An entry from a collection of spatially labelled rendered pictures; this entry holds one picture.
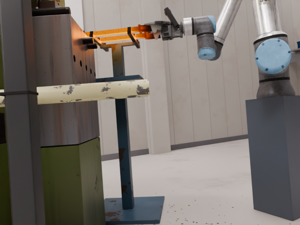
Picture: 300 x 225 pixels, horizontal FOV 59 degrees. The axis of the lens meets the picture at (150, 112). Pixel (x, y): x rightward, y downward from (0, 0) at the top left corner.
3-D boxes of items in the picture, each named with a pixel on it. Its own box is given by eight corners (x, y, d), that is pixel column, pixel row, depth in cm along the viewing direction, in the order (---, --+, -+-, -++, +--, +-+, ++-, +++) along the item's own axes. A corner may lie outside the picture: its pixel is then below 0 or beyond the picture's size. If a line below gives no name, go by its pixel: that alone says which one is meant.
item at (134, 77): (148, 86, 176) (148, 83, 176) (139, 78, 136) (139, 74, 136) (105, 90, 179) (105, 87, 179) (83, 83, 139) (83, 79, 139)
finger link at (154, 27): (147, 31, 134) (163, 33, 138) (146, 19, 134) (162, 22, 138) (144, 33, 136) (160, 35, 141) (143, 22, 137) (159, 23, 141)
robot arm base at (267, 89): (270, 98, 155) (268, 81, 155) (303, 95, 139) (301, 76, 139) (248, 99, 145) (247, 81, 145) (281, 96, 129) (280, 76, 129)
